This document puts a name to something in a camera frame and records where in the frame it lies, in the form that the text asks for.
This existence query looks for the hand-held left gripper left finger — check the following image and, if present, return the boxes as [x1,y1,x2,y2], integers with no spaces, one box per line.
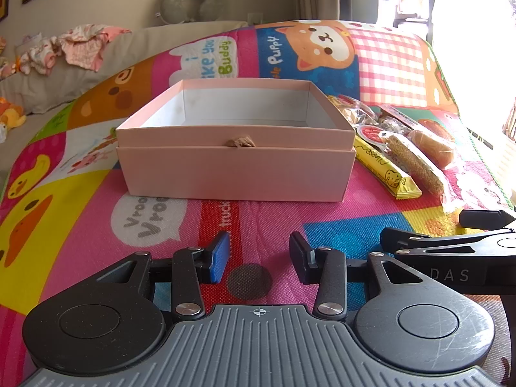
[96,231,231,320]

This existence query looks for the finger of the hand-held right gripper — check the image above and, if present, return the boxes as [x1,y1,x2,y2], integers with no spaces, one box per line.
[380,227,516,259]
[459,209,516,230]

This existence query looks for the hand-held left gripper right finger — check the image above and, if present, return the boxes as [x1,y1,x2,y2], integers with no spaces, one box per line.
[289,232,430,319]

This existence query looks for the yellow snack bar packet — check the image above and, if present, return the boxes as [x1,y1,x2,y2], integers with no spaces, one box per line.
[353,135,422,201]

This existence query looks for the clear grain roll packet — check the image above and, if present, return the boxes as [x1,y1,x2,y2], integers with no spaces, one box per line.
[379,131,460,214]

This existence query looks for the pink cardboard box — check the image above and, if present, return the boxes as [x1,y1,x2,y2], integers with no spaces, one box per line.
[115,78,356,203]

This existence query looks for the clear bread bun packet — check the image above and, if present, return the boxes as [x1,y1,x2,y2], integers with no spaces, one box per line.
[407,127,458,170]

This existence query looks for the clear cookie packet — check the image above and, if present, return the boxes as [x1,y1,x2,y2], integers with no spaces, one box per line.
[326,94,380,127]

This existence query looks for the colourful cartoon play mat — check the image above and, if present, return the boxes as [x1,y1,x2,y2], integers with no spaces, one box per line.
[0,19,516,387]

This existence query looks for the paddle-shaped red label packet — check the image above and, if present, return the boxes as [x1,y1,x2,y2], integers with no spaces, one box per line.
[355,123,390,146]

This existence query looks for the small clear snack packet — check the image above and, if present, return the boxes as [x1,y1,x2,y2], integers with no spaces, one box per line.
[378,116,409,134]

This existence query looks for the red-edged white snack packet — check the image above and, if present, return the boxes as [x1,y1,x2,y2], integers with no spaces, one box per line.
[379,104,420,130]

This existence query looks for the pink clothes pile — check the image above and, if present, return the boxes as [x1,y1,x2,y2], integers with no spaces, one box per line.
[16,24,134,74]

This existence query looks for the orange plush toy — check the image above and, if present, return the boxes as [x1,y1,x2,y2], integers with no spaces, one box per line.
[0,97,27,130]

